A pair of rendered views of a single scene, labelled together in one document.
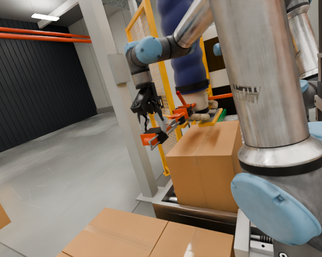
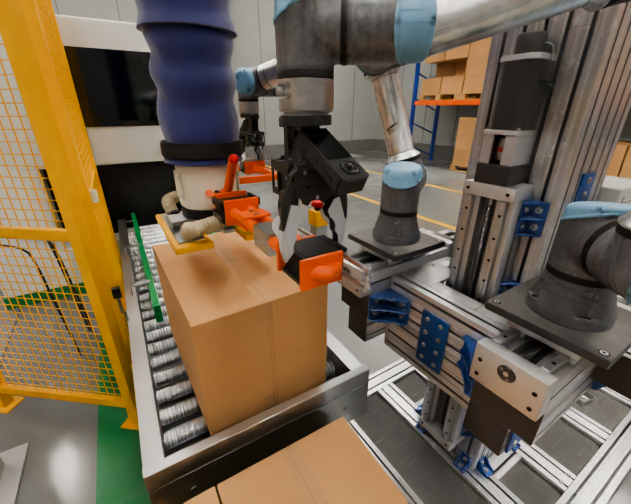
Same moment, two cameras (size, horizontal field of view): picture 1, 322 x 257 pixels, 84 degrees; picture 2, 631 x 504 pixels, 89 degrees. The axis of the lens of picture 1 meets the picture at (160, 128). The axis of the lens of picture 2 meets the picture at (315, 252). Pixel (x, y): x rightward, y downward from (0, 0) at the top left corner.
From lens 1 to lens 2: 0.68 m
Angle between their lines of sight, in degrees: 60
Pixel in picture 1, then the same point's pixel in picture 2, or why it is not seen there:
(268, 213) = not seen: outside the picture
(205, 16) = (515, 20)
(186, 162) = (246, 324)
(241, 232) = (524, 364)
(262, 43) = not seen: outside the picture
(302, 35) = (400, 102)
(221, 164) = (311, 305)
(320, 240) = (602, 321)
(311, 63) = (407, 142)
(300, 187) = not seen: outside the picture
